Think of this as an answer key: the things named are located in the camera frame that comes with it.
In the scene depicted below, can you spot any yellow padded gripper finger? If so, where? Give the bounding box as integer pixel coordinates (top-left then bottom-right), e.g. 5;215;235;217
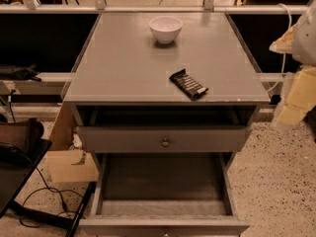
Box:
272;66;316;129

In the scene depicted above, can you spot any black rxbar chocolate bar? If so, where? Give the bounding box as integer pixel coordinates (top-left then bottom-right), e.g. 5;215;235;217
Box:
169;69;208;101

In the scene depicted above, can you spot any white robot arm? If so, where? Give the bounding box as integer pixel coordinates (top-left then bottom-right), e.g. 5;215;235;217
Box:
269;6;316;130

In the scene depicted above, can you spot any grey wooden drawer cabinet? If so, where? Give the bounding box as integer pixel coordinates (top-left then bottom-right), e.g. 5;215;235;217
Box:
64;13;269;237

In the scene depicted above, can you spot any round brass drawer knob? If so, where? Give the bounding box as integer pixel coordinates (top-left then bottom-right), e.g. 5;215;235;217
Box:
162;138;170;147

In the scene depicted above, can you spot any grey open middle drawer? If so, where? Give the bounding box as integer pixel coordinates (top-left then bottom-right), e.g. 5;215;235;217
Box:
80;153;250;237

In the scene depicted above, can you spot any grey top drawer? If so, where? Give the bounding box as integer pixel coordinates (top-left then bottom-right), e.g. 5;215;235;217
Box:
76;126;252;153

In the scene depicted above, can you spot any white ceramic bowl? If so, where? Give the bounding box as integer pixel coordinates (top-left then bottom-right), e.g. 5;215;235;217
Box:
149;16;183;43

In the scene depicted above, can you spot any cardboard box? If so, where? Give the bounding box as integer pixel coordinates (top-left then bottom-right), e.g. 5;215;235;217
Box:
46;150;99;183

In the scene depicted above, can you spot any brown leather bag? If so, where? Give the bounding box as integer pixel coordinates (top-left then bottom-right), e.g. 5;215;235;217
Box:
0;118;44;166

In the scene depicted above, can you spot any black folding stand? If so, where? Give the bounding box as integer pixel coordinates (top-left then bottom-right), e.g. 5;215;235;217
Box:
0;139;96;237

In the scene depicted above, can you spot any black cloth item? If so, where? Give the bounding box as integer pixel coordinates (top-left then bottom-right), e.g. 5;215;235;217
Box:
0;64;41;82

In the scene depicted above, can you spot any white cable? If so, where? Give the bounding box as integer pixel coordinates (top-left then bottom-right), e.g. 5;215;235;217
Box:
266;3;294;94

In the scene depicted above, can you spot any black floor cable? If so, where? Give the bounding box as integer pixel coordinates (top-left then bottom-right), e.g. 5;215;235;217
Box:
18;166;87;229

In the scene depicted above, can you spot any metal guard rail frame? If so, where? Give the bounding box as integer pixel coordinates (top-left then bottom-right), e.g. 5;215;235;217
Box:
0;0;316;97

